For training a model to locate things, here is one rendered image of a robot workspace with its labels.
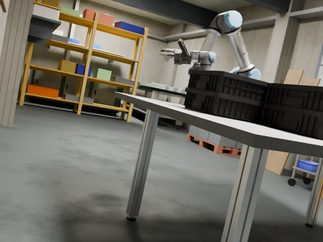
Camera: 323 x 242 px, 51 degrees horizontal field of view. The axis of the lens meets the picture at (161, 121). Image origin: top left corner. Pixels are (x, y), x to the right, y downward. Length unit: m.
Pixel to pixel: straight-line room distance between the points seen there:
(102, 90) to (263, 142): 6.81
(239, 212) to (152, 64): 9.36
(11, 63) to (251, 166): 3.58
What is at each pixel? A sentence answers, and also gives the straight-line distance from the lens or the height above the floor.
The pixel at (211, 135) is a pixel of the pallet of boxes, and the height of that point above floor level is 0.25.
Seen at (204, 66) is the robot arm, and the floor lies 0.99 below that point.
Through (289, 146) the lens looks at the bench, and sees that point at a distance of 1.10.
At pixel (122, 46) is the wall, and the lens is 10.05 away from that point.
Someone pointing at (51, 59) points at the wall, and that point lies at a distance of 9.68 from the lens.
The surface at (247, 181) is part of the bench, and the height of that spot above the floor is 0.55.
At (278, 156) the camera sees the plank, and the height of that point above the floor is 0.23.
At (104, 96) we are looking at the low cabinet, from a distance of 7.72.
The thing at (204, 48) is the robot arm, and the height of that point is 1.12.
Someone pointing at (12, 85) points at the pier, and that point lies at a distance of 4.32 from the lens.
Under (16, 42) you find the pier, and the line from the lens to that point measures 4.32.
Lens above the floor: 0.76
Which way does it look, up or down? 5 degrees down
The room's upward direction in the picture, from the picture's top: 12 degrees clockwise
